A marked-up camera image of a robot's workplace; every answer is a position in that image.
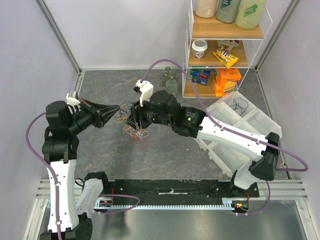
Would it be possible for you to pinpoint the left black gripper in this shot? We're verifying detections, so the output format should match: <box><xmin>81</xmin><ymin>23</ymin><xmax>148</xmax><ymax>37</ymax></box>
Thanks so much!
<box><xmin>67</xmin><ymin>98</ymin><xmax>120</xmax><ymax>134</ymax></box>

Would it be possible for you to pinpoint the colourful wire bundle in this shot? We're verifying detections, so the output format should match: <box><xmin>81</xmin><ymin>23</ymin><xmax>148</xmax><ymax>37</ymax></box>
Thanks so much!
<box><xmin>116</xmin><ymin>101</ymin><xmax>150</xmax><ymax>142</ymax></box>

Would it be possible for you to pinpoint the dark purple thin wire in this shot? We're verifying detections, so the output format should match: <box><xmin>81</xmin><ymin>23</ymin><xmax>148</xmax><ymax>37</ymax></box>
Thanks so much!
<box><xmin>226</xmin><ymin>97</ymin><xmax>250</xmax><ymax>116</ymax></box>

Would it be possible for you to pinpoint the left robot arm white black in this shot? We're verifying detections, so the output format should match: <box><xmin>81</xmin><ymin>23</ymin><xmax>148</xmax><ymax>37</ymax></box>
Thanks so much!
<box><xmin>40</xmin><ymin>98</ymin><xmax>120</xmax><ymax>240</ymax></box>

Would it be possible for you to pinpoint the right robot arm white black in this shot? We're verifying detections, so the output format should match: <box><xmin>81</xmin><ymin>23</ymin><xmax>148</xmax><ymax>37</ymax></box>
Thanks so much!
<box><xmin>126</xmin><ymin>90</ymin><xmax>280</xmax><ymax>197</ymax></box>

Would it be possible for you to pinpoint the front clear glass bottle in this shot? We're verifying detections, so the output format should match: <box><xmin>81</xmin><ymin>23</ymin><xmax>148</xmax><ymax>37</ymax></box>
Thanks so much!
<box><xmin>165</xmin><ymin>75</ymin><xmax>178</xmax><ymax>96</ymax></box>

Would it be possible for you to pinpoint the clear glass bottle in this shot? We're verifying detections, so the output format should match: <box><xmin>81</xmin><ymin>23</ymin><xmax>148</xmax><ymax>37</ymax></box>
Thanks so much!
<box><xmin>161</xmin><ymin>66</ymin><xmax>172</xmax><ymax>87</ymax></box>
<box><xmin>165</xmin><ymin>75</ymin><xmax>178</xmax><ymax>96</ymax></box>

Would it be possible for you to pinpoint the rear clear glass bottle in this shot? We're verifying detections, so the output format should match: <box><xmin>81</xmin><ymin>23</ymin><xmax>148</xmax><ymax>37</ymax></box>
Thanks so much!
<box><xmin>161</xmin><ymin>66</ymin><xmax>172</xmax><ymax>87</ymax></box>

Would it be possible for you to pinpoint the blue sponge package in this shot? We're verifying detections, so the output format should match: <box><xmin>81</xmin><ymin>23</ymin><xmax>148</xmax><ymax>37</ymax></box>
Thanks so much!
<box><xmin>187</xmin><ymin>68</ymin><xmax>212</xmax><ymax>86</ymax></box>

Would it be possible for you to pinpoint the orange snack boxes stack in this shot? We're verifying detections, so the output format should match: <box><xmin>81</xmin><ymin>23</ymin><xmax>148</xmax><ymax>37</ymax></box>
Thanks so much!
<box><xmin>212</xmin><ymin>68</ymin><xmax>242</xmax><ymax>98</ymax></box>

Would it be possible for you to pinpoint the white paper coffee cup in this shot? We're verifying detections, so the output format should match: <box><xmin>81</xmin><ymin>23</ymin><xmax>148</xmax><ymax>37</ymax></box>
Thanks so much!
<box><xmin>191</xmin><ymin>39</ymin><xmax>208</xmax><ymax>59</ymax></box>

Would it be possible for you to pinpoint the white compartment tray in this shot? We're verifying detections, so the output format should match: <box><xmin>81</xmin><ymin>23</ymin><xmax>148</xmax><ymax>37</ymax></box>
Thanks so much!
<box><xmin>195</xmin><ymin>91</ymin><xmax>283</xmax><ymax>177</ymax></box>

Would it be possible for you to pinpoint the yellow candy bag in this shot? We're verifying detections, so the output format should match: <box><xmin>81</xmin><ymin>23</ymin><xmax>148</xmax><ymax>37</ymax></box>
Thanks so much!
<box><xmin>211</xmin><ymin>46</ymin><xmax>239</xmax><ymax>69</ymax></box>

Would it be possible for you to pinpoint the beige jar on shelf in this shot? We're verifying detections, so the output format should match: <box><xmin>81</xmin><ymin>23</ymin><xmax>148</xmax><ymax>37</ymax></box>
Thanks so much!
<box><xmin>195</xmin><ymin>0</ymin><xmax>218</xmax><ymax>19</ymax></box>

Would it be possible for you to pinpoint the grey green bottle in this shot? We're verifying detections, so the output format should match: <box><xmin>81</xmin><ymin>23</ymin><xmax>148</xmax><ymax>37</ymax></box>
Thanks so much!
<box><xmin>216</xmin><ymin>0</ymin><xmax>241</xmax><ymax>24</ymax></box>

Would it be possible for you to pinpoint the light green bottle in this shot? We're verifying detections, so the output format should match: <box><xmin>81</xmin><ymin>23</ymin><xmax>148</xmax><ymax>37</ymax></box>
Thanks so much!
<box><xmin>235</xmin><ymin>0</ymin><xmax>267</xmax><ymax>30</ymax></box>

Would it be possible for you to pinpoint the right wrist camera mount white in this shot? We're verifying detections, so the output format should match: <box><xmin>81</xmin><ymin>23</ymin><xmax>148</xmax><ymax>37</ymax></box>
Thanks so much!
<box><xmin>133</xmin><ymin>79</ymin><xmax>154</xmax><ymax>107</ymax></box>

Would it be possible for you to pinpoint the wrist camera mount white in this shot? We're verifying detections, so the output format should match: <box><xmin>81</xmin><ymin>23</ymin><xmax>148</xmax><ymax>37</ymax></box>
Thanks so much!
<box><xmin>66</xmin><ymin>91</ymin><xmax>81</xmax><ymax>106</ymax></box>
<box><xmin>133</xmin><ymin>79</ymin><xmax>154</xmax><ymax>107</ymax></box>

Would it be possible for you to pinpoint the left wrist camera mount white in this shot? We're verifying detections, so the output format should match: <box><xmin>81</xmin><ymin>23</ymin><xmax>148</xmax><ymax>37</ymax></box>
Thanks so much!
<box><xmin>66</xmin><ymin>91</ymin><xmax>81</xmax><ymax>106</ymax></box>

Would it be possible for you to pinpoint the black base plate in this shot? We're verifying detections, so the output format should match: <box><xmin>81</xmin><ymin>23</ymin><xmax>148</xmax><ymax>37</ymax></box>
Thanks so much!
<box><xmin>103</xmin><ymin>179</ymin><xmax>260</xmax><ymax>205</ymax></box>

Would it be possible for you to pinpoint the white wire shelf rack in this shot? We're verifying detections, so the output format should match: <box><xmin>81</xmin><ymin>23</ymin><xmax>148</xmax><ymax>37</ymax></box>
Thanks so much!
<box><xmin>181</xmin><ymin>0</ymin><xmax>273</xmax><ymax>99</ymax></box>

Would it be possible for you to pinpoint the light blue cable duct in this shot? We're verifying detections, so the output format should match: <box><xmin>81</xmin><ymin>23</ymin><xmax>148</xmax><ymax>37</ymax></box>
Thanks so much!
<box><xmin>93</xmin><ymin>198</ymin><xmax>235</xmax><ymax>212</ymax></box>

